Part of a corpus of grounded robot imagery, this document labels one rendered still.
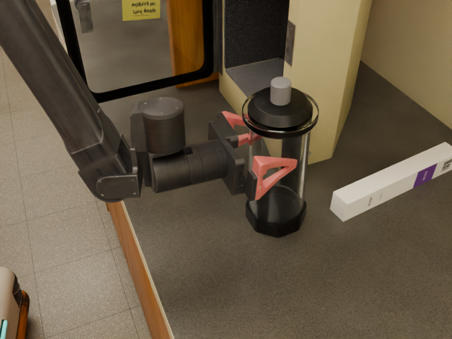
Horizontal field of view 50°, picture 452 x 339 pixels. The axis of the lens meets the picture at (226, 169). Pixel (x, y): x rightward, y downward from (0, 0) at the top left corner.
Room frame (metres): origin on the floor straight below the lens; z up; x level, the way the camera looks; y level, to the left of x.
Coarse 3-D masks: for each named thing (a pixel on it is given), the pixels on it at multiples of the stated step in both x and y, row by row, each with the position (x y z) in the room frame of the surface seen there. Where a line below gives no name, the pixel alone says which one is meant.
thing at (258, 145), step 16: (272, 128) 0.52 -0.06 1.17; (288, 128) 0.52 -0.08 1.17; (304, 128) 0.53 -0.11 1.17; (256, 144) 0.54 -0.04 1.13; (272, 144) 0.53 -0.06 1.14; (288, 144) 0.53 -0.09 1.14; (304, 144) 0.54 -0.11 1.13; (304, 160) 0.54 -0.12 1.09; (288, 176) 0.53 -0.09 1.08; (304, 176) 0.55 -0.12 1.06; (272, 192) 0.53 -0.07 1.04; (288, 192) 0.53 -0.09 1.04; (304, 192) 0.56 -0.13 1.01; (256, 208) 0.55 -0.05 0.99; (272, 208) 0.53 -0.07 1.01; (288, 208) 0.53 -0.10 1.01
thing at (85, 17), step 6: (84, 0) 0.86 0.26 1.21; (78, 6) 0.84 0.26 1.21; (84, 6) 0.84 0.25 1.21; (84, 12) 0.84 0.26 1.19; (90, 12) 0.85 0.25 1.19; (84, 18) 0.84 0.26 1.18; (90, 18) 0.85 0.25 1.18; (84, 24) 0.84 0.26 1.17; (90, 24) 0.85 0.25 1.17; (84, 30) 0.84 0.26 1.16; (90, 30) 0.85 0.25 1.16
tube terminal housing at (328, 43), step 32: (320, 0) 0.71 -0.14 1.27; (352, 0) 0.73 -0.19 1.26; (320, 32) 0.71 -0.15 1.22; (352, 32) 0.73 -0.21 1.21; (288, 64) 0.71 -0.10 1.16; (320, 64) 0.71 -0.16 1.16; (352, 64) 0.79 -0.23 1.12; (224, 96) 0.96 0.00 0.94; (320, 96) 0.72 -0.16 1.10; (320, 128) 0.72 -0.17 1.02; (320, 160) 0.73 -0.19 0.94
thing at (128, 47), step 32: (96, 0) 0.87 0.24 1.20; (128, 0) 0.90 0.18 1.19; (160, 0) 0.92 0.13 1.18; (192, 0) 0.95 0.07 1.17; (96, 32) 0.87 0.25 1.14; (128, 32) 0.89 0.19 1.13; (160, 32) 0.92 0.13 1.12; (192, 32) 0.95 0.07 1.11; (96, 64) 0.86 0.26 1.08; (128, 64) 0.89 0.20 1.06; (160, 64) 0.92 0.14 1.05; (192, 64) 0.95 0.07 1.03
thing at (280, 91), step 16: (272, 80) 0.57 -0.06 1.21; (288, 80) 0.57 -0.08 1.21; (256, 96) 0.58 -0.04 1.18; (272, 96) 0.56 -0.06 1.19; (288, 96) 0.56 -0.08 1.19; (304, 96) 0.58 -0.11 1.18; (256, 112) 0.55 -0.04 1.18; (272, 112) 0.54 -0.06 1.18; (288, 112) 0.54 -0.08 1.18; (304, 112) 0.54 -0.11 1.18
